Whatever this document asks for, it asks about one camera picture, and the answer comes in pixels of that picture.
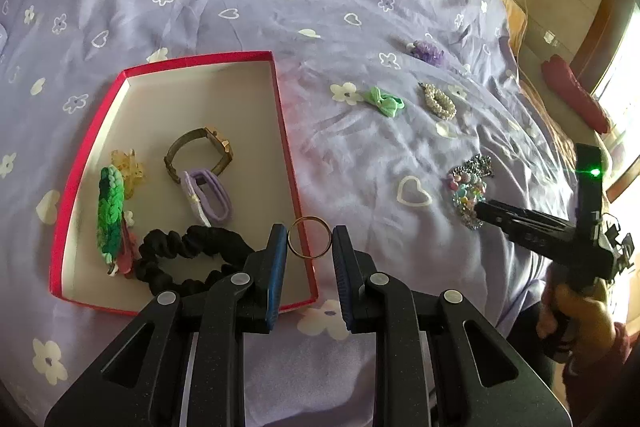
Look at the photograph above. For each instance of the purple flower hair accessory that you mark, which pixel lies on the purple flower hair accessory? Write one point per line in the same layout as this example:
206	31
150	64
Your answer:
428	52

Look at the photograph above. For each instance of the person's right hand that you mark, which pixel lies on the person's right hand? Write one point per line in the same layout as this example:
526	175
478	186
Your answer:
582	322

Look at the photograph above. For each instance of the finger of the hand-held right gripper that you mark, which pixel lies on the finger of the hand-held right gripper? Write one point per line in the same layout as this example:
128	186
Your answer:
520	222

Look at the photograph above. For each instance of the red hair clip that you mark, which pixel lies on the red hair clip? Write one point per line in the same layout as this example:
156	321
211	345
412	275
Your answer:
125	259

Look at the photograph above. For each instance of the yellow hair claw clip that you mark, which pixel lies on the yellow hair claw clip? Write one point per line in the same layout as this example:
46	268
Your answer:
131	169

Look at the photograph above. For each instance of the black scrunchie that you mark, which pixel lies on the black scrunchie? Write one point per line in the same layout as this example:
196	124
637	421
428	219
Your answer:
195	241

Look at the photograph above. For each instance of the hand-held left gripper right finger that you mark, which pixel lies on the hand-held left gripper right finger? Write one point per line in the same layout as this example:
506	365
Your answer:
345	282

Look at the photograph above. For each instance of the person's right forearm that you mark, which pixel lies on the person's right forearm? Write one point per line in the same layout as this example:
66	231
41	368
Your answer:
617	357

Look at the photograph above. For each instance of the pearl hair clip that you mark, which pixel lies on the pearl hair clip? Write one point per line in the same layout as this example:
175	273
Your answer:
441	104

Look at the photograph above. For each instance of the purple floral bed sheet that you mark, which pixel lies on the purple floral bed sheet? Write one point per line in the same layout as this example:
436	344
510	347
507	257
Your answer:
300	7

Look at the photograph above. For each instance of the gold wrist watch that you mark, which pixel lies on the gold wrist watch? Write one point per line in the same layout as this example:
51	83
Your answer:
220	144

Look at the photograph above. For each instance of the red cardboard box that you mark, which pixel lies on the red cardboard box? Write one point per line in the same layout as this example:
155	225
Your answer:
240	107

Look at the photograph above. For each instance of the dark red cloth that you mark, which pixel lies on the dark red cloth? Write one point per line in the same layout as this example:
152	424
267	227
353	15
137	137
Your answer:
575	93

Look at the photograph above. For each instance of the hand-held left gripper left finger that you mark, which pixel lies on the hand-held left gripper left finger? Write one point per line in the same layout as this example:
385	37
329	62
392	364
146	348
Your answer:
272	277

